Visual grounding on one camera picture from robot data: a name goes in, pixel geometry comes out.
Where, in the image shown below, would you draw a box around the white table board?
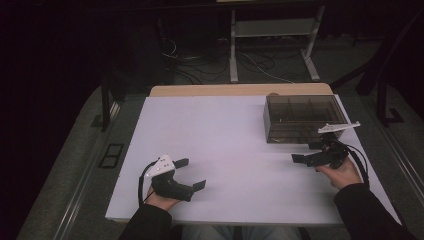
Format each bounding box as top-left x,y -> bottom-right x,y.
104,94 -> 403,228

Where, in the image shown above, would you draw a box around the person's right hand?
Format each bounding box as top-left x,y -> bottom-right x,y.
314,156 -> 364,191

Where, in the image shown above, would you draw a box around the white floor cable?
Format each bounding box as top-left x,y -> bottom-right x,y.
246,53 -> 295,84

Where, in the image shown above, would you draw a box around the black metal stand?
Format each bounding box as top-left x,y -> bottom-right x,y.
376,76 -> 405,128
90,66 -> 127,132

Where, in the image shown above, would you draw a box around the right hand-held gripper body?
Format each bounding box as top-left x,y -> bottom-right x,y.
313,121 -> 362,169

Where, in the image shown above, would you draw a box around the black floor cables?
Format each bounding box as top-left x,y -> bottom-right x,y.
161,39 -> 301,85

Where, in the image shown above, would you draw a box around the smoky transparent drawer box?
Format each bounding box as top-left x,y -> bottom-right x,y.
263,94 -> 349,145

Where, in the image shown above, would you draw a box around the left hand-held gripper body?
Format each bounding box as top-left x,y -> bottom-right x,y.
144,154 -> 195,203

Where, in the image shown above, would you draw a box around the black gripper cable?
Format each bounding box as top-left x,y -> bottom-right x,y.
344,143 -> 370,188
137,161 -> 158,206

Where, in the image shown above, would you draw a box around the metal floor rail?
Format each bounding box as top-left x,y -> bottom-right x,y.
53,99 -> 122,240
364,98 -> 424,201

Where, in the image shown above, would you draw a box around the white metal stand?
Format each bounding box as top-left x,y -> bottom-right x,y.
229,4 -> 326,84

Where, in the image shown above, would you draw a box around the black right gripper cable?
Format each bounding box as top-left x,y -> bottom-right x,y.
344,143 -> 370,188

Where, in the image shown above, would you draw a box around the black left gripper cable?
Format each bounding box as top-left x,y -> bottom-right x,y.
137,161 -> 158,206

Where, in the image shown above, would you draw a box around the person's left hand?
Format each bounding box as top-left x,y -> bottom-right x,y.
144,185 -> 181,212

